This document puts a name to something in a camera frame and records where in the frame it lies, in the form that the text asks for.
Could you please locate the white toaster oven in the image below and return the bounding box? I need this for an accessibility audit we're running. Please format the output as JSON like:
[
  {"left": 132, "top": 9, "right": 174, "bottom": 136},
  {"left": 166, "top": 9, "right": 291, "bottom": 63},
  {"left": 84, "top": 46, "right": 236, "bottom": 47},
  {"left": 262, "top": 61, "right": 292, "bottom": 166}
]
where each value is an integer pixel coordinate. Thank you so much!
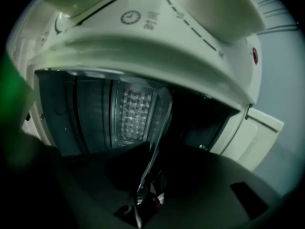
[{"left": 6, "top": 0, "right": 298, "bottom": 176}]

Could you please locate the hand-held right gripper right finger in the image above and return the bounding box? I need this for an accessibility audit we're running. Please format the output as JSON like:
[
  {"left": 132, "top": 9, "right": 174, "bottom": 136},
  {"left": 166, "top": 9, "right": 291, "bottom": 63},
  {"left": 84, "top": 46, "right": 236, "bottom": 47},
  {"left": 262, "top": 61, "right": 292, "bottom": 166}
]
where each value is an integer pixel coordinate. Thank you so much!
[{"left": 145, "top": 144, "right": 279, "bottom": 229}]

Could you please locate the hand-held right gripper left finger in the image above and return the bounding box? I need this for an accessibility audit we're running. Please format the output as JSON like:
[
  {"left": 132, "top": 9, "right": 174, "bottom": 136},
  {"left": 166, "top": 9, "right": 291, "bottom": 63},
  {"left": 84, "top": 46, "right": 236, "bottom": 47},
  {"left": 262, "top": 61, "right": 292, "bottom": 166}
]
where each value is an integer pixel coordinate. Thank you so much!
[{"left": 51, "top": 141, "right": 151, "bottom": 229}]

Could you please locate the light blue table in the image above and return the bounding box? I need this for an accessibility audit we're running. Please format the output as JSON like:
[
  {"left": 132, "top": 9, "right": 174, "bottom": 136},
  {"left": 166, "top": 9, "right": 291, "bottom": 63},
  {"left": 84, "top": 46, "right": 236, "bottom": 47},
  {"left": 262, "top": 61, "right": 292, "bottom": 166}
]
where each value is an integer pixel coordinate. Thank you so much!
[{"left": 257, "top": 32, "right": 301, "bottom": 195}]

